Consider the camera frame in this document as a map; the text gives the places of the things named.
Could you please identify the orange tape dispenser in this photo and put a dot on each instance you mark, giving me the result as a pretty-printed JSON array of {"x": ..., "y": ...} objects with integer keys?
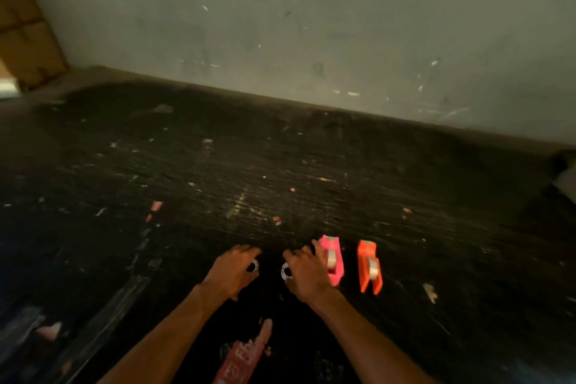
[{"x": 369, "y": 266}]

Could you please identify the person's left hand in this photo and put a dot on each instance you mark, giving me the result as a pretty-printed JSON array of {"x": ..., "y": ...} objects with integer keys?
[{"x": 228, "y": 273}]

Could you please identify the person's left fingers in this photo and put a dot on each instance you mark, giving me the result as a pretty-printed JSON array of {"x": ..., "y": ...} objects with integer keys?
[{"x": 245, "y": 252}]

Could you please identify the pink tape dispenser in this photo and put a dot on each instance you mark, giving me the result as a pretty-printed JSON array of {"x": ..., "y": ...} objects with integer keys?
[{"x": 332, "y": 259}]

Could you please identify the person's right thumb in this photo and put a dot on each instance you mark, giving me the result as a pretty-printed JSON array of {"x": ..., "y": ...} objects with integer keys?
[{"x": 318, "y": 248}]

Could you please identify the small white tape roll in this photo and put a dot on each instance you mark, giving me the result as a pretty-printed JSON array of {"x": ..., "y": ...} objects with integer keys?
[{"x": 253, "y": 266}]

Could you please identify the person's right hand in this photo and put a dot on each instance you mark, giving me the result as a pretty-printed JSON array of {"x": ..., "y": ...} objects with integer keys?
[{"x": 308, "y": 275}]

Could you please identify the red printed paper scrap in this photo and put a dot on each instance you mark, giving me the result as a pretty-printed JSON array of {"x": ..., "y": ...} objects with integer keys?
[{"x": 243, "y": 356}]

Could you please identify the person's left forearm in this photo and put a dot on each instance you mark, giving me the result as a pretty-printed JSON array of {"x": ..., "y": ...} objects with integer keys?
[{"x": 163, "y": 340}]

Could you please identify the person's right forearm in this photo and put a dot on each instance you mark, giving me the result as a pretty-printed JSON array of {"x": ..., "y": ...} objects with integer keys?
[{"x": 366, "y": 341}]

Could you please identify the brown cardboard box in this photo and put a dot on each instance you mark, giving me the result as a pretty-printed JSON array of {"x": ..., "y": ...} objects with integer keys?
[{"x": 26, "y": 28}]

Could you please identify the pink paper scrap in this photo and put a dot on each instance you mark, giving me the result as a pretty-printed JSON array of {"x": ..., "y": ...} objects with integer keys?
[{"x": 48, "y": 331}]

